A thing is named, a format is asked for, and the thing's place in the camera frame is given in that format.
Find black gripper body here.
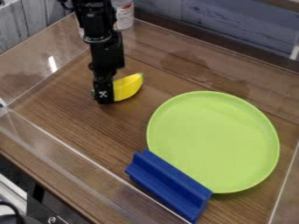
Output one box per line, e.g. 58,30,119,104
88,30,126,77

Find white labelled can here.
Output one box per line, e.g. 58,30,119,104
112,0,135,30

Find clear acrylic enclosure wall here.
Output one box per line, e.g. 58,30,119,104
0,16,299,224

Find black cable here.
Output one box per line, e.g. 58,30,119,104
0,200,24,224

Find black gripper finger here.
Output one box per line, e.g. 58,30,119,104
94,76,115,104

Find blue plastic block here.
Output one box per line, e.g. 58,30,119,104
126,150,213,224

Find green plate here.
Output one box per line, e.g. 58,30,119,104
146,91,281,193

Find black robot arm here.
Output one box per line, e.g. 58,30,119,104
56,0,126,104

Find yellow toy banana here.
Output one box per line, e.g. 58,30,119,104
114,73,145,102

